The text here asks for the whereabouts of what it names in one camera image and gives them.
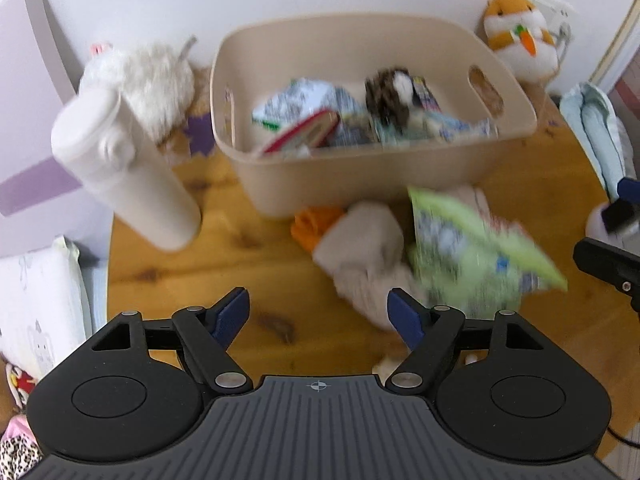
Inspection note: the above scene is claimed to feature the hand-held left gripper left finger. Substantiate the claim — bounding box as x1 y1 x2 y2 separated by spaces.
90 287 253 395

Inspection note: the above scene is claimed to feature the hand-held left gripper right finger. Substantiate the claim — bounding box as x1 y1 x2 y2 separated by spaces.
387 287 546 395

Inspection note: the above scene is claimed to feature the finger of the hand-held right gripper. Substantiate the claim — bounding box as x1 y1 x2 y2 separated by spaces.
572 238 640 311
602 177 640 233

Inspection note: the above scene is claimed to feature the large green snack packet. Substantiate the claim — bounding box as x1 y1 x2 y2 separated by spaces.
406 186 569 318

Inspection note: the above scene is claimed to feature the beige plush toy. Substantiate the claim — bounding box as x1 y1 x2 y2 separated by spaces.
312 201 426 332

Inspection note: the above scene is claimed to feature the beige plastic storage bin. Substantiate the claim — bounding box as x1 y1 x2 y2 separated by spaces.
210 12 538 218

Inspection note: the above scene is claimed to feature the blue yellow snack packet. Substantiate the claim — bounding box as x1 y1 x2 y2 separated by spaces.
435 114 499 142

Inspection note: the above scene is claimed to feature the red edged box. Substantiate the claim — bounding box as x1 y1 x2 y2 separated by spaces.
261 109 342 157

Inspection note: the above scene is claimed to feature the long colourful printed packet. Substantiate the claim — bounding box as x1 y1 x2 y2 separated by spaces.
412 76 444 115

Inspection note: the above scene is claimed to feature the brown white plush toy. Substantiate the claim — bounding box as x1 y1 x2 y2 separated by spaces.
364 66 427 129

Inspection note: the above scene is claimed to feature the small green snack packet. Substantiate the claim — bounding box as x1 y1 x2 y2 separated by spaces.
251 77 351 133

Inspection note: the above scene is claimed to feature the wooden desktop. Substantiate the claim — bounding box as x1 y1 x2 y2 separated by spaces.
106 67 640 461

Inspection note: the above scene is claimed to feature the light blue folded towel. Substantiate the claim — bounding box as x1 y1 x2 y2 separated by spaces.
559 82 639 202

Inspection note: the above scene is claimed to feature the orange cloth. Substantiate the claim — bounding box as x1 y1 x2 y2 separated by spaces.
291 206 347 252

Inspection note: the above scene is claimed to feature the light blue checked sheet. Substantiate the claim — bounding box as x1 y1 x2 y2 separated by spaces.
79 259 109 332

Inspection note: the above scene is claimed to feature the white thermos bottle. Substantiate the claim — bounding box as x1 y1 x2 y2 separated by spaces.
50 89 203 252

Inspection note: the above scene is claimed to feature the purple flower table mat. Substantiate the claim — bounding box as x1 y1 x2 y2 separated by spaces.
181 67 237 162

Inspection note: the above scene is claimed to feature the white elephant print pillow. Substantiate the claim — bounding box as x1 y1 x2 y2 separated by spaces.
0 235 94 382

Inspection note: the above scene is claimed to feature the orange hamster plush toy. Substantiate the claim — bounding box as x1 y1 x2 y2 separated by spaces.
481 0 559 83

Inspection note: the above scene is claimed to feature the red white plush toy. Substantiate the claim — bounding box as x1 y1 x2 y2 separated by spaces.
4 362 39 407

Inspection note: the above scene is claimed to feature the pink cloth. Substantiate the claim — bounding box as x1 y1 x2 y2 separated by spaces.
0 411 34 442

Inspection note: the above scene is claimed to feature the white fluffy plush toy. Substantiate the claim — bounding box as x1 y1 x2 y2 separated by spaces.
79 35 197 145

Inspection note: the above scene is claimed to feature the leopard print cloth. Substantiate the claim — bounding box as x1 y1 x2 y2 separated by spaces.
0 432 44 480

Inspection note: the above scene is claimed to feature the white wardrobe with purple stripe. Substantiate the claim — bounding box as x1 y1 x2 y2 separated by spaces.
0 0 117 261

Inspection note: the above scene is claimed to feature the pale wooden door frame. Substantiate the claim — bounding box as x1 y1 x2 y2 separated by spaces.
590 0 640 107

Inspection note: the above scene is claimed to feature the white wall socket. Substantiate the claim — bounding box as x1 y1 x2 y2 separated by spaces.
531 0 576 37

